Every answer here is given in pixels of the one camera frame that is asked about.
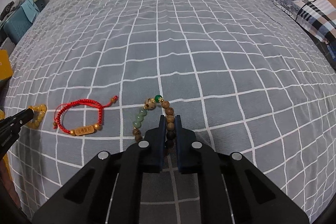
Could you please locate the grey checked bed cover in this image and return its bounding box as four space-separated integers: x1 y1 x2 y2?
1 0 335 221

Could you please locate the teal cloth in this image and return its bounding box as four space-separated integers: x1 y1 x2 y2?
21 0 40 23

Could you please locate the yellow box lid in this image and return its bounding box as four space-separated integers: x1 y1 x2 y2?
0 50 13 86

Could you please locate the red cord bracelet gold plate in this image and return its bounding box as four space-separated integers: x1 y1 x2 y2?
52 95 118 136

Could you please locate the teal suitcase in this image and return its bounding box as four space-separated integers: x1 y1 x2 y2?
2 7 33 44

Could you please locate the yellow amber bead bracelet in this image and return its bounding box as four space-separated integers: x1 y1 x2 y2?
26 103 48 130

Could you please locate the brown wooden bead bracelet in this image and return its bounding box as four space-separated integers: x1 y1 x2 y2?
131 94 176 156

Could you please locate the blue plaid pillow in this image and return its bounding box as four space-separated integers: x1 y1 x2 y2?
271 0 335 68

